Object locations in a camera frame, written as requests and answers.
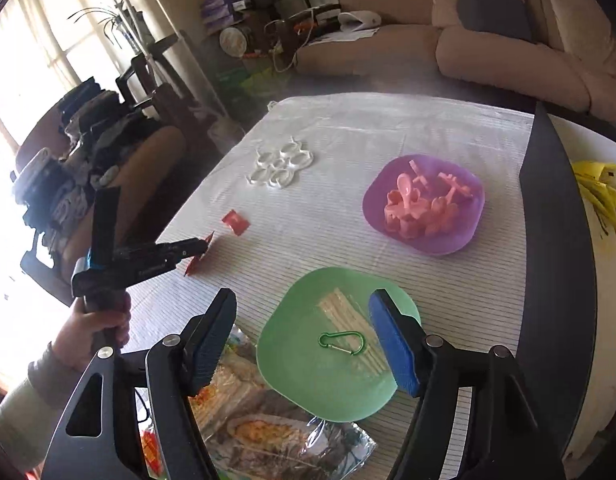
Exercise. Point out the pink flower hook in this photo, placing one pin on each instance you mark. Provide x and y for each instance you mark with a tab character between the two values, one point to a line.
419	170
413	227
400	205
455	187
445	215

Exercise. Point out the stack of purple boxes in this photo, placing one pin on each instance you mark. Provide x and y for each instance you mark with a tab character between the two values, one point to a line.
222	7

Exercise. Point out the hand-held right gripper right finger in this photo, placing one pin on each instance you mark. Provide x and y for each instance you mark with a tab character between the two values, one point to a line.
393	345

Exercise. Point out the potted plant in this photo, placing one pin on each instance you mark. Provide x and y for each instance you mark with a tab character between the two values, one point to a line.
112	25

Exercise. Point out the purple plate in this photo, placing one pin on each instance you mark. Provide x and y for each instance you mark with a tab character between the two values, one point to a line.
438	242

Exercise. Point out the black flat panel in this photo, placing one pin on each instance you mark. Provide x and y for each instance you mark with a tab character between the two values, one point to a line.
553	260

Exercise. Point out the green plate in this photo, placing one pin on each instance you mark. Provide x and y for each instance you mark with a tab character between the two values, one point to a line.
298	360

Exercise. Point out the pile of clothes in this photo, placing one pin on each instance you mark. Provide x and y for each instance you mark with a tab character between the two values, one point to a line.
82	125

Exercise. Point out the beige sofa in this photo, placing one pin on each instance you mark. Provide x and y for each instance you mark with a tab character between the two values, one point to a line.
488	55

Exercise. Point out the yellow snack packet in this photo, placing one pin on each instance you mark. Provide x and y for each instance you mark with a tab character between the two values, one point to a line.
608	215
595	175

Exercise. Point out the bright green bag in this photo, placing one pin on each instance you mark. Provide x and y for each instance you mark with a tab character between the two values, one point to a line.
260	82

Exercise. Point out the person's left hand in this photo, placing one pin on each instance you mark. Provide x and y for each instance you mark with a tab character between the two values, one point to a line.
77	335

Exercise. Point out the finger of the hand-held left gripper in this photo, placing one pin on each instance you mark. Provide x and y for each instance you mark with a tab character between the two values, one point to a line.
167	248
160	264

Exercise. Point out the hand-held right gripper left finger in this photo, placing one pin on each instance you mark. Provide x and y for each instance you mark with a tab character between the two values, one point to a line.
212	340

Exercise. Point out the small red candy packet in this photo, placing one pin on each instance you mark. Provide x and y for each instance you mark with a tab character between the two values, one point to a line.
236	221

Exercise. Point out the clear packet of wooden sticks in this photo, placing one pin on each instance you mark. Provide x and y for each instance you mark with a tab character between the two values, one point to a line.
345	315

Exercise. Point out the clear bag of snacks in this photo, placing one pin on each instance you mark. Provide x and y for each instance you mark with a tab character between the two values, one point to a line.
268	435

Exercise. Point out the person's left forearm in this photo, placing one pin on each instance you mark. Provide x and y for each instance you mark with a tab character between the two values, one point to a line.
32	400

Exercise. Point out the red ketchup packet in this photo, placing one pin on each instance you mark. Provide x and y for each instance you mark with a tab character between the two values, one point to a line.
195	265

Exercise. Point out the dark grey cushion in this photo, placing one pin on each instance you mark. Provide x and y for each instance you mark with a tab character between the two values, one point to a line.
493	12

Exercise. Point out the green carabiner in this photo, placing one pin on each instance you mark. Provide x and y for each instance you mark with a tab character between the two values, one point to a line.
321	341

